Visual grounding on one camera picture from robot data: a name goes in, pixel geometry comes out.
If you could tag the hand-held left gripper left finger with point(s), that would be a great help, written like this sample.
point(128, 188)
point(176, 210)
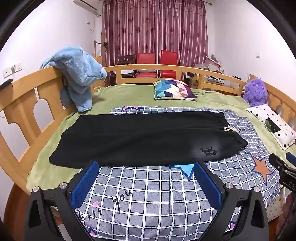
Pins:
point(86, 183)

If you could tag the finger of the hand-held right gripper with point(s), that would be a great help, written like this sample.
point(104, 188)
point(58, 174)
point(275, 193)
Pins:
point(291, 158)
point(276, 161)

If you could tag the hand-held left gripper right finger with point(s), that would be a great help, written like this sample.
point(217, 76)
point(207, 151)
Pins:
point(208, 185)

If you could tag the black pants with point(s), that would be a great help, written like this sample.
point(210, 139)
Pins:
point(138, 136)

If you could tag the white pillow with black flowers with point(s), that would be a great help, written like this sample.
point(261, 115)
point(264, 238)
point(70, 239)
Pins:
point(282, 134)

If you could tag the dark phone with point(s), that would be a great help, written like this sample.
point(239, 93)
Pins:
point(272, 125)

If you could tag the grey checkered star blanket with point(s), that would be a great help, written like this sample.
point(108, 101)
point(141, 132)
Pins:
point(161, 197)

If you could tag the purple plush toy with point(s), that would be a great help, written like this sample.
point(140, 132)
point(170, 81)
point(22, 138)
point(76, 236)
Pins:
point(254, 92)

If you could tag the green bed sheet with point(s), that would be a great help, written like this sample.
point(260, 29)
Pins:
point(120, 97)

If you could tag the geometric patterned cushion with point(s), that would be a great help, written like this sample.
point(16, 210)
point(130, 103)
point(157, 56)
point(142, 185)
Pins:
point(172, 90)

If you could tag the light blue fleece blanket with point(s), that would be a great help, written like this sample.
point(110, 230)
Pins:
point(78, 74)

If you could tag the pile of cardboard boxes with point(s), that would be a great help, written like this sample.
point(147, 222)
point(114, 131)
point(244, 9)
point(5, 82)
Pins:
point(211, 63)

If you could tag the dark wooden chair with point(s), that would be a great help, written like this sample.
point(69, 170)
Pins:
point(126, 59)

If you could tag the wooden coat rack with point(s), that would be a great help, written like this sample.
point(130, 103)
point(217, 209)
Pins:
point(103, 46)

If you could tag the maroon striped curtain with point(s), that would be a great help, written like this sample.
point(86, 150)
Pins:
point(155, 25)

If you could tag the white air conditioner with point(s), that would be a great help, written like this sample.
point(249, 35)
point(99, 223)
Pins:
point(87, 5)

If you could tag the wooden bed frame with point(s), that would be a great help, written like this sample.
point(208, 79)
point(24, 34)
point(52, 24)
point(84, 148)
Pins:
point(20, 109)

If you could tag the white wall socket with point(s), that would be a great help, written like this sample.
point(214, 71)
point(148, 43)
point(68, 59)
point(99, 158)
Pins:
point(11, 69)

